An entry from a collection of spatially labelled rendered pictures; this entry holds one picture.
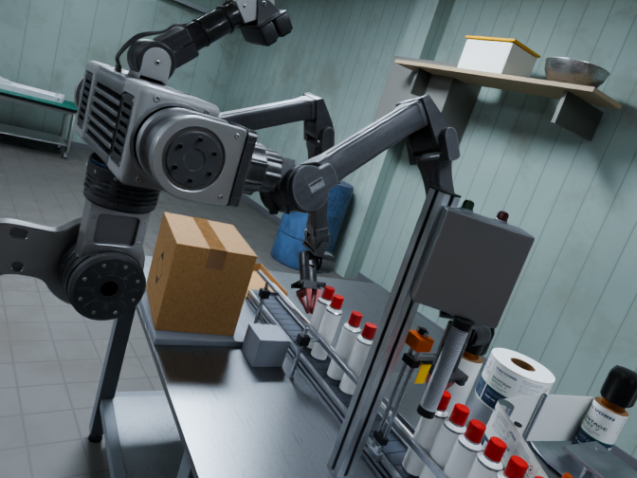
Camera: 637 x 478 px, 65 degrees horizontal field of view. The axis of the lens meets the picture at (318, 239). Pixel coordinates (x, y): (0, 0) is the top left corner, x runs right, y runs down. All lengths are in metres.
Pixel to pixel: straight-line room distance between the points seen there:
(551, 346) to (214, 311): 3.21
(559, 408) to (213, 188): 1.15
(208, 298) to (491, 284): 0.84
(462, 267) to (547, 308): 3.36
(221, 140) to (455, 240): 0.47
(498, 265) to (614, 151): 3.32
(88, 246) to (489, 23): 4.59
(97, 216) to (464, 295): 0.70
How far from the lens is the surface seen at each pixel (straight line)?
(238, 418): 1.28
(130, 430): 2.18
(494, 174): 4.66
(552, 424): 1.58
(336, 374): 1.45
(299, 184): 0.81
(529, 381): 1.67
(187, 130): 0.72
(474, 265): 0.97
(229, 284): 1.50
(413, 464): 1.23
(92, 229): 1.02
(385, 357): 1.06
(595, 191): 4.24
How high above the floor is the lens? 1.56
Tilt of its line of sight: 13 degrees down
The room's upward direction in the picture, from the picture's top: 18 degrees clockwise
